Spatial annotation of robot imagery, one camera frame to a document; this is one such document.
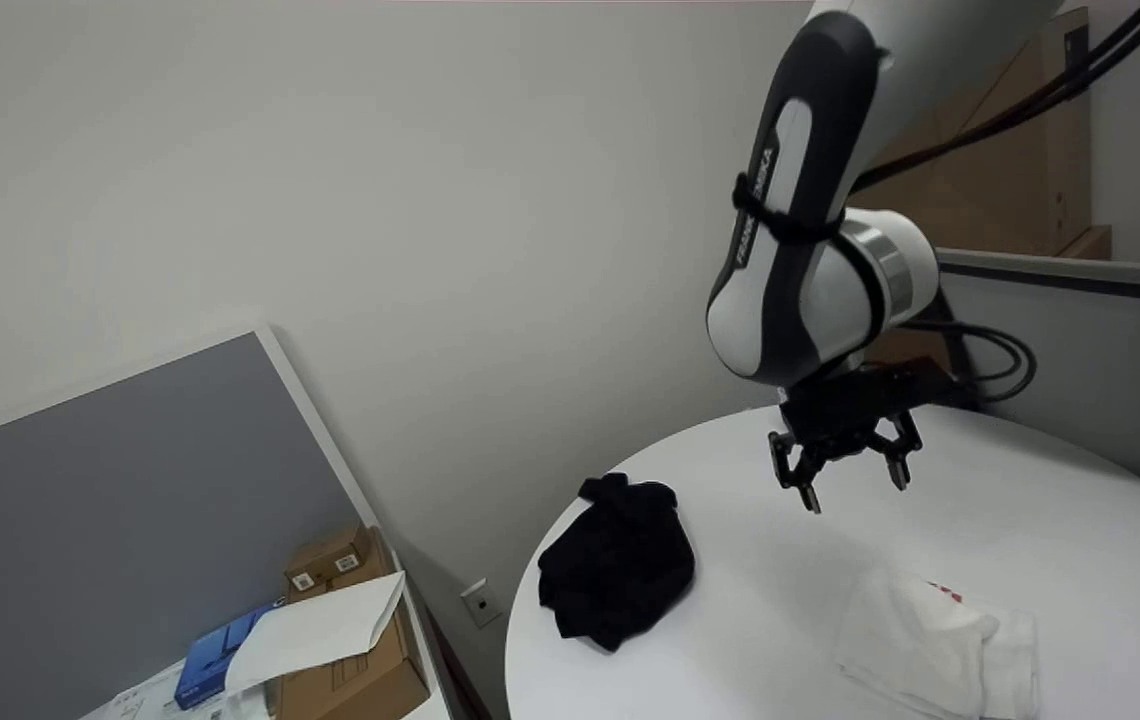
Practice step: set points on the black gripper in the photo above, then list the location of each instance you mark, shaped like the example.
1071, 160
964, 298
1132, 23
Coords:
842, 415

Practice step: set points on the white cloth with red stripe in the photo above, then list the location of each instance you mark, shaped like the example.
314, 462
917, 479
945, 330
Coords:
936, 654

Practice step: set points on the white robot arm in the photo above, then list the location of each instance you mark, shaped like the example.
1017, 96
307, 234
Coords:
808, 274

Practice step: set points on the black crumpled cloth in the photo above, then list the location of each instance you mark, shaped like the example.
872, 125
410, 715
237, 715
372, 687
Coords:
621, 564

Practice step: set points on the grey office chair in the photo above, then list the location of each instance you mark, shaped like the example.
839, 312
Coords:
1081, 320

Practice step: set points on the stacked cardboard boxes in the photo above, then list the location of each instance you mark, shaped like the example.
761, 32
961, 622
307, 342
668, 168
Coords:
1024, 189

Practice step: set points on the cardboard box on desk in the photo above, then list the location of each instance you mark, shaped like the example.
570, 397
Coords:
372, 687

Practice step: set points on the white paper sheet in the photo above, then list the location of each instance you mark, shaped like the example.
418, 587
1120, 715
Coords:
319, 629

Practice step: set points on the blue object on desk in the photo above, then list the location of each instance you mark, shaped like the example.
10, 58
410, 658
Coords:
210, 658

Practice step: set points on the grey partition panel white frame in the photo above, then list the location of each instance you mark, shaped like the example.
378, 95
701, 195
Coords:
149, 511

